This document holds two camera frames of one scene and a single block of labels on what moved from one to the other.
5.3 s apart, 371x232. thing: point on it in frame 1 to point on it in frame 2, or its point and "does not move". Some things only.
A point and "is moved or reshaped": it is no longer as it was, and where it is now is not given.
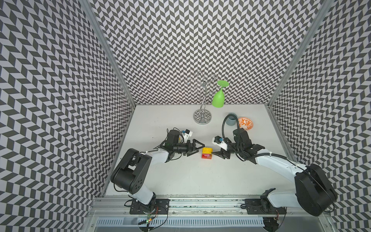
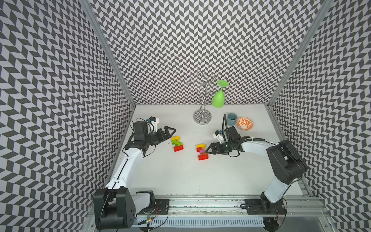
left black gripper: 192,147 to 163,137
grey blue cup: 231,120 does not move
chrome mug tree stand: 198,85 does not move
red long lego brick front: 206,155 is moved or reshaped
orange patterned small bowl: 245,123 does not move
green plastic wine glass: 218,97 does not move
